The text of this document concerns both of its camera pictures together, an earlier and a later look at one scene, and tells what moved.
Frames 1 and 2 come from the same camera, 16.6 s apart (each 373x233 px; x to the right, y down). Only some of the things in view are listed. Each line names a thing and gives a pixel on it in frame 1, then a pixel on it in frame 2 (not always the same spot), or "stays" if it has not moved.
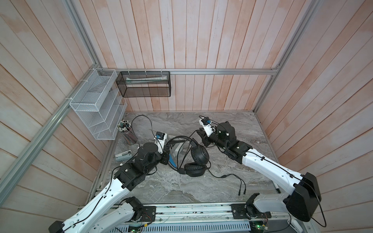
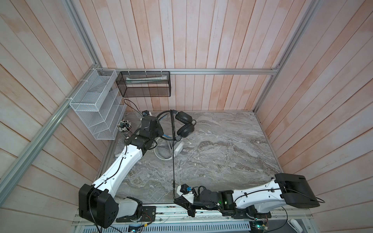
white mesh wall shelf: [100, 104] stays
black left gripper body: [164, 158] -> [159, 132]
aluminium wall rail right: [313, 8] stays
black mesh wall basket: [144, 84] stays
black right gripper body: [214, 139] -> [199, 200]
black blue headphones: [200, 156] -> [185, 129]
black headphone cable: [226, 175] -> [173, 132]
